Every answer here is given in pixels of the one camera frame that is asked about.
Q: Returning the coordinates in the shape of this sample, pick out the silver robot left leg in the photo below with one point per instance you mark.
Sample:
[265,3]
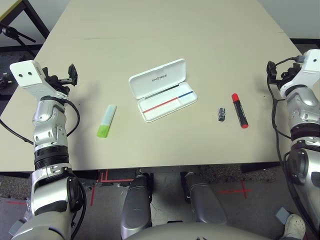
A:
[136,200]

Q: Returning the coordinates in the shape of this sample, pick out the grey robot torso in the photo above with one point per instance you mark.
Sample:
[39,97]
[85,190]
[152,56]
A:
[187,232]

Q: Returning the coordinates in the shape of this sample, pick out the red and black marker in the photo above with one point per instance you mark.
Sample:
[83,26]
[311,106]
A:
[240,112]

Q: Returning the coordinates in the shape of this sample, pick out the green highlighter with clear cap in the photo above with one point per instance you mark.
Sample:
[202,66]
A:
[106,120]

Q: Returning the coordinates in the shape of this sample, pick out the black stand base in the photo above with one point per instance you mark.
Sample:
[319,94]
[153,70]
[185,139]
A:
[3,82]

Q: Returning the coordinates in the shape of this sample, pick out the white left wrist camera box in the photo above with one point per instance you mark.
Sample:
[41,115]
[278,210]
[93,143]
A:
[25,72]

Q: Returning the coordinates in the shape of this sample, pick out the silver robot leg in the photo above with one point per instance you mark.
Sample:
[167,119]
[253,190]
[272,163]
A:
[202,200]
[136,200]

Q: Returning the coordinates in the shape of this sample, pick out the white sneaker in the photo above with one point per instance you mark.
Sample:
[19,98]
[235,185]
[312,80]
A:
[296,226]

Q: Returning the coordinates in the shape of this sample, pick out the silver robot right leg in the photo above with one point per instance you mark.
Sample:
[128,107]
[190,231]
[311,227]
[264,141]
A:
[202,200]

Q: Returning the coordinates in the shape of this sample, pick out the grey square floor pad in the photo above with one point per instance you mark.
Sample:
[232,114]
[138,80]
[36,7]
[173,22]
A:
[282,215]

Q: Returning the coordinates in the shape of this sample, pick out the black tripod stand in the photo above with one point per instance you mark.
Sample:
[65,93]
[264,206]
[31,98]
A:
[12,32]

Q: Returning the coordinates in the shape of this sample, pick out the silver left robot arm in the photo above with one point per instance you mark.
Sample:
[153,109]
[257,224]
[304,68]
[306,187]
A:
[47,125]

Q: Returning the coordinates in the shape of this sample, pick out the yellow table with black frame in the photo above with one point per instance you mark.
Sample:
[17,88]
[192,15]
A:
[38,20]

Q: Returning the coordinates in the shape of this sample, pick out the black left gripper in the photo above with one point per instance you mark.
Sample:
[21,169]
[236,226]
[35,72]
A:
[53,80]

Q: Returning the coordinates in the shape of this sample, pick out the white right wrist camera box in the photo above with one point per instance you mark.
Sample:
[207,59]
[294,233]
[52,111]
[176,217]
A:
[311,65]

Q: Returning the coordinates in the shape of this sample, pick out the small black silver binder clip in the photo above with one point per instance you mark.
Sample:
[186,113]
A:
[221,114]

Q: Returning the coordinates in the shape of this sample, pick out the black table frame bar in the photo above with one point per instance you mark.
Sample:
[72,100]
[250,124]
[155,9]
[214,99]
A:
[260,167]

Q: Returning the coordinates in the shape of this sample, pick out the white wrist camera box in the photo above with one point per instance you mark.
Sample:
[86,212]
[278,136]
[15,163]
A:
[311,65]
[25,72]

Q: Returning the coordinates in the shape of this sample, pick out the white hinged pencil case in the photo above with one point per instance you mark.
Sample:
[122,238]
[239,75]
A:
[160,77]

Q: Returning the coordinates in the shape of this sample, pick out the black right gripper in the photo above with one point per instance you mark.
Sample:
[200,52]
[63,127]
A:
[290,72]

